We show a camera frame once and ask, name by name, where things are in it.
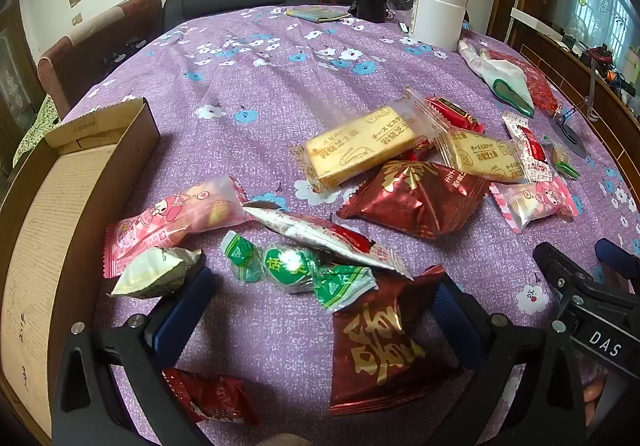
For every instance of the small white device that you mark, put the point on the small white device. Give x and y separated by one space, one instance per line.
404 26

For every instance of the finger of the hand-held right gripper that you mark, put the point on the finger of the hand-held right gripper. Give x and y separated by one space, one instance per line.
555 266
615 252

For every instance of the white plastic jar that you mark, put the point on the white plastic jar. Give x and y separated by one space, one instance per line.
437 16

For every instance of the red-brown armchair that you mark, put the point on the red-brown armchair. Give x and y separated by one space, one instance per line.
100 41

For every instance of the wooden sideboard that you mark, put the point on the wooden sideboard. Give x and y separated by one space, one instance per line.
550 56

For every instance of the small white red snack packet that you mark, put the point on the small white red snack packet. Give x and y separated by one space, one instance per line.
527 146

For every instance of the yellow blue booklet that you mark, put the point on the yellow blue booklet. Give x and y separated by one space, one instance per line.
317 14

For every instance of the long white red snack packet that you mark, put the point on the long white red snack packet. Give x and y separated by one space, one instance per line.
320 233

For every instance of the green white candy packet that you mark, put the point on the green white candy packet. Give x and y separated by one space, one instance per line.
342 286

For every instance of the white glove with green cuff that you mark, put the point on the white glove with green cuff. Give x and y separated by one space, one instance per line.
500 76

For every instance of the yellow biscuit packet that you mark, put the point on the yellow biscuit packet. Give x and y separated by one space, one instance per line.
360 146
480 154

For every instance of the red black label snack bar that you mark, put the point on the red black label snack bar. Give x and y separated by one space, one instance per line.
452 114

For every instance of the large pink cartoon snack packet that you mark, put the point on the large pink cartoon snack packet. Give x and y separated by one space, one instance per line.
170 221

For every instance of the black pouch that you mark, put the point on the black pouch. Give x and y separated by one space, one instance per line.
370 5

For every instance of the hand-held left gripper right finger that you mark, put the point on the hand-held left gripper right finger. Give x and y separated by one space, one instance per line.
452 326

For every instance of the round green candy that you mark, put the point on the round green candy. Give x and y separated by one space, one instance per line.
287 271

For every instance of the clear green-ended wrapped candy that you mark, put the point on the clear green-ended wrapped candy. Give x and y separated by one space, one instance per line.
562 159

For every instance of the person's right hand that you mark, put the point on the person's right hand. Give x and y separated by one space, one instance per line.
593 393

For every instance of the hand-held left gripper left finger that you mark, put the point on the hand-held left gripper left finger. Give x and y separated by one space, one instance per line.
185 311

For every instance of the red cartoon figure snack packet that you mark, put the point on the red cartoon figure snack packet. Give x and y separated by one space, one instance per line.
420 149

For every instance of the pale green white snack packet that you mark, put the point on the pale green white snack packet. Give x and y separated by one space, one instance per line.
150 271

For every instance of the brown cardboard box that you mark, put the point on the brown cardboard box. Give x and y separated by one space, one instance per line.
50 226

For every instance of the green floral cloth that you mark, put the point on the green floral cloth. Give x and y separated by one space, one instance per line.
37 126

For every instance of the small pink cartoon snack packet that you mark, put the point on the small pink cartoon snack packet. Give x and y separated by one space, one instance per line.
530 201

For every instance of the purple floral tablecloth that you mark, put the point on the purple floral tablecloth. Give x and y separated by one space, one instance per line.
250 91

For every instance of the dark red gold snack packet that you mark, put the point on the dark red gold snack packet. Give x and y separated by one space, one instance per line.
380 341
415 198

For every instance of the red mesh bag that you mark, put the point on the red mesh bag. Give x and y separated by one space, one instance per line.
537 81

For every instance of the bright red crinkled snack packet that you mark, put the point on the bright red crinkled snack packet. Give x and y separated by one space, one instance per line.
215 398

